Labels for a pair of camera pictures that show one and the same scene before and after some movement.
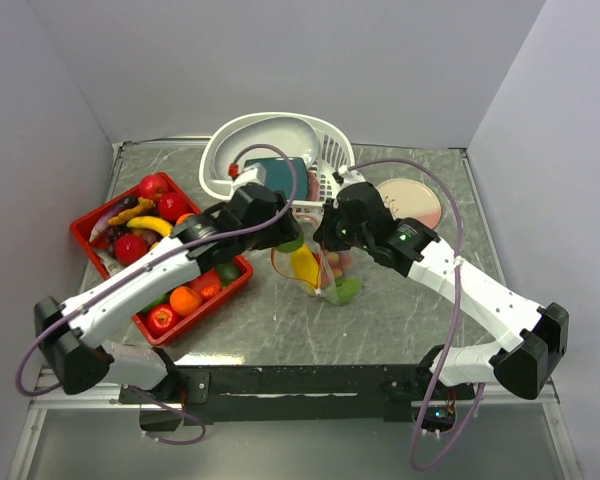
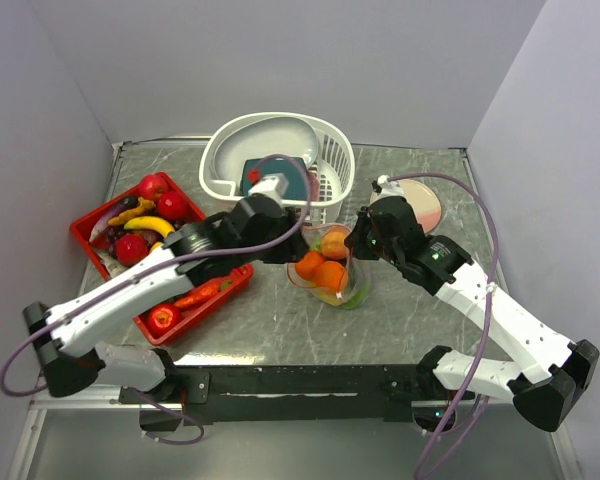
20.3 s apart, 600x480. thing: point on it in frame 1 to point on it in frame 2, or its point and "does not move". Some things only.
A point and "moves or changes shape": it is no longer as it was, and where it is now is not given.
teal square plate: (279, 175) does not move
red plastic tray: (139, 216) does not move
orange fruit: (180, 220) to (307, 267)
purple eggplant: (122, 203) does not move
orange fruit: (185, 301) to (331, 275)
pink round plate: (410, 199) does not move
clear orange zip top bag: (334, 275) moves or changes shape
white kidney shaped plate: (295, 135) does not move
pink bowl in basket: (314, 186) does not move
